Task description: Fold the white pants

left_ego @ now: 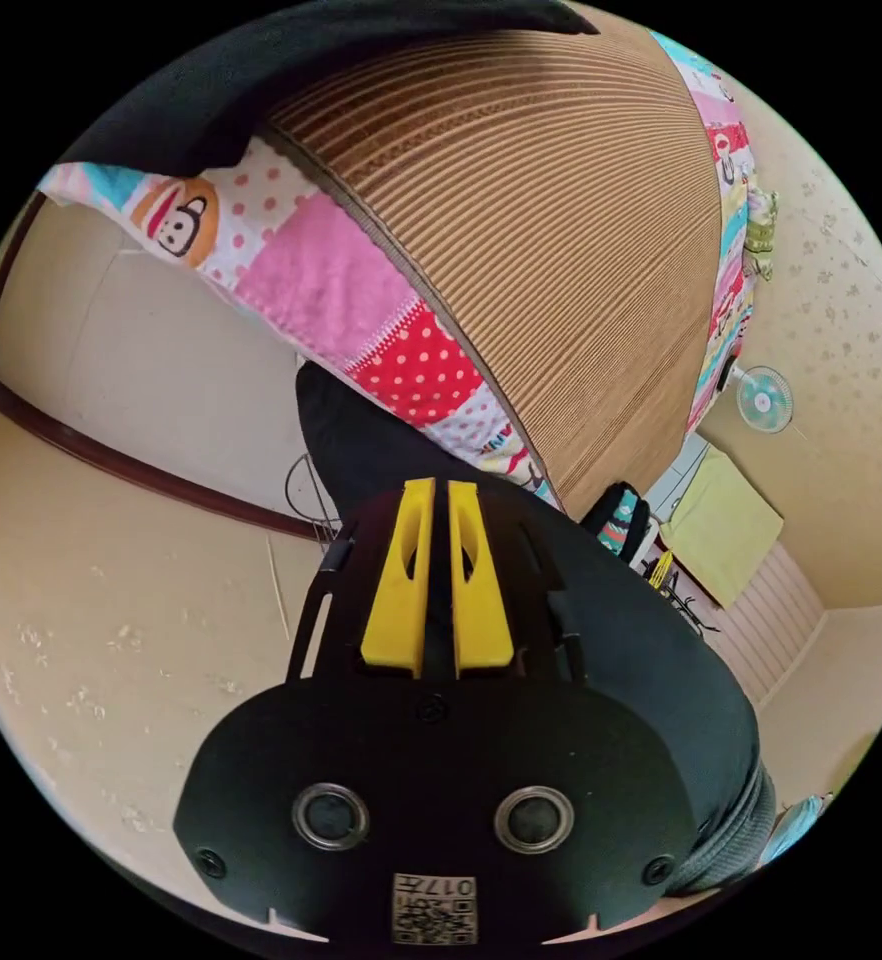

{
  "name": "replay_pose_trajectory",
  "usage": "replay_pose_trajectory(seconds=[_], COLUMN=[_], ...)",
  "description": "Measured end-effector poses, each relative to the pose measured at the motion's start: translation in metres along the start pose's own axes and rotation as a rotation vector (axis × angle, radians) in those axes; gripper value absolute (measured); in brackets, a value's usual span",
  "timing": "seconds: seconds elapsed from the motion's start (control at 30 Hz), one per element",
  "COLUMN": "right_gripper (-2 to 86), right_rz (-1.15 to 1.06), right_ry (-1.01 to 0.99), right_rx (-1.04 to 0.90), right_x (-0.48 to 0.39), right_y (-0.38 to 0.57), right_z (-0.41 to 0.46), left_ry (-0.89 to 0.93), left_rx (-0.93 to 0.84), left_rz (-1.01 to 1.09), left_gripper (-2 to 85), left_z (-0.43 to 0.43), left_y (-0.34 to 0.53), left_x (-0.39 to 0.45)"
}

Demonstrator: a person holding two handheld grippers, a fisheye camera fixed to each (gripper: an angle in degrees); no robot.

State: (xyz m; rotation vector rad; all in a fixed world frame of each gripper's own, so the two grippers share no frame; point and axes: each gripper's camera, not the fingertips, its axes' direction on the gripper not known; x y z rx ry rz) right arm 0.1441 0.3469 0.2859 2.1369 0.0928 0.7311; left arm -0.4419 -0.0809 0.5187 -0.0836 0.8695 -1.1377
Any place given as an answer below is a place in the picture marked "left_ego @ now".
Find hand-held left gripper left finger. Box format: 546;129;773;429
359;478;437;670

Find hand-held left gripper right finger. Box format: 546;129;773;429
447;479;517;671

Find black bag with teal print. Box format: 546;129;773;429
581;482;653;559

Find yellow-green cloth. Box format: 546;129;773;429
668;445;786;611

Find white electric fan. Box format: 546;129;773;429
718;363;797;437

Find bed with woven mat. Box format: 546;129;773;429
35;28;759;520

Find black garment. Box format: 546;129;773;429
56;0;602;178

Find metal wire rack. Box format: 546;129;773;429
284;452;342;543

